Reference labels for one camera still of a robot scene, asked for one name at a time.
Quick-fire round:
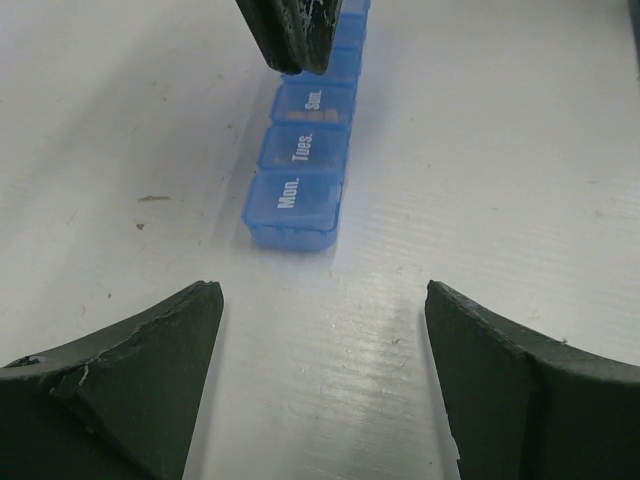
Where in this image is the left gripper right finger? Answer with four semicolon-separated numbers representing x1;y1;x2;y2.
425;281;639;479

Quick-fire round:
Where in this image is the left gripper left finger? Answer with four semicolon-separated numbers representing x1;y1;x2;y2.
1;281;223;479

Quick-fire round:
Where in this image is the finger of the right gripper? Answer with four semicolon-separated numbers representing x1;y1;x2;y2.
237;0;300;73
294;0;342;75

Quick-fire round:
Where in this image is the blue weekly pill organizer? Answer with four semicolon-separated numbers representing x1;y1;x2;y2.
242;1;371;251

